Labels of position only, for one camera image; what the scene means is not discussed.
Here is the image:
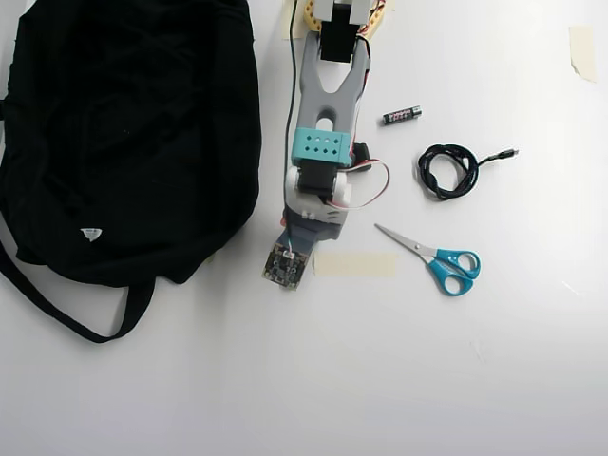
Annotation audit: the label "black camera cable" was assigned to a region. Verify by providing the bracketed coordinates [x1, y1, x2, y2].
[283, 0, 299, 248]

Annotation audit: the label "black battery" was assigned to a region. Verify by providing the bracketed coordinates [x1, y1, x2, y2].
[380, 105, 423, 127]

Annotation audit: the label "red white servo wire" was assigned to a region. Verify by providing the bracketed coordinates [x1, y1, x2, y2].
[332, 160, 391, 210]

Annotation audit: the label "long beige masking tape strip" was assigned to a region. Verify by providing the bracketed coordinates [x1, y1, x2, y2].
[313, 251, 398, 279]

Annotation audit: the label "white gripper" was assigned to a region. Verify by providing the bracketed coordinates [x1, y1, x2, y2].
[278, 197, 352, 260]

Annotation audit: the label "black coiled cable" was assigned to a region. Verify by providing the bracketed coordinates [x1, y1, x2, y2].
[415, 143, 520, 202]

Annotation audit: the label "black fabric bag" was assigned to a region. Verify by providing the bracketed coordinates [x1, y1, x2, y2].
[0, 0, 264, 344]

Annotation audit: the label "black plastic ring clip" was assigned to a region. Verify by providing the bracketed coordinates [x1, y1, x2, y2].
[352, 142, 373, 173]

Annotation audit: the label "camera circuit board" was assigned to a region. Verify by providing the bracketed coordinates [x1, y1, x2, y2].
[262, 239, 308, 293]

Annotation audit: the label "blue handled scissors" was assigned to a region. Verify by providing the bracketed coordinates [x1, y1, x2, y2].
[373, 222, 483, 297]

